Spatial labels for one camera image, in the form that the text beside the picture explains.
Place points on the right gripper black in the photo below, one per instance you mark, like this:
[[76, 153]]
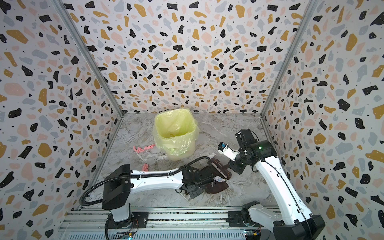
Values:
[[237, 165]]

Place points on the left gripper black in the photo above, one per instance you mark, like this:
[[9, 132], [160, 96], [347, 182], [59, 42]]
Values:
[[198, 193]]

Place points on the brown dustpan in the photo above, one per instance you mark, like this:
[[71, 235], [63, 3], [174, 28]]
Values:
[[218, 185]]

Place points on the brown cartoon face brush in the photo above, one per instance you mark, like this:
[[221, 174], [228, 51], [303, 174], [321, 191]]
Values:
[[220, 170]]

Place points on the bin with yellow bag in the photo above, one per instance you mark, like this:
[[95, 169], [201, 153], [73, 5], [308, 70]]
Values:
[[176, 132]]

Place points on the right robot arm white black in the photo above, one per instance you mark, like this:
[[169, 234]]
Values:
[[295, 220]]

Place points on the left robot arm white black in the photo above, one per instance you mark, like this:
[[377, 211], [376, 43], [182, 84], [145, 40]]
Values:
[[124, 181]]

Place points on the pink paper scrap middle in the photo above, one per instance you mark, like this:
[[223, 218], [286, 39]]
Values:
[[145, 168]]

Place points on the pink paper scrap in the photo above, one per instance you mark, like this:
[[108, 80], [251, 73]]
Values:
[[149, 147], [145, 168], [138, 150]]

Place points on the pink paper scrap upper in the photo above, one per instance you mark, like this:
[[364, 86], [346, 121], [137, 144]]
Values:
[[149, 147]]

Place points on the pink paper scrap far left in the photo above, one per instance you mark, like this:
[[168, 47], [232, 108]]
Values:
[[138, 150]]

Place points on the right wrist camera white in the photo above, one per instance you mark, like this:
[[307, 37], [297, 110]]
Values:
[[227, 151]]

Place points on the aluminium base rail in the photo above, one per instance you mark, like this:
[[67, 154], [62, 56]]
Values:
[[168, 223]]

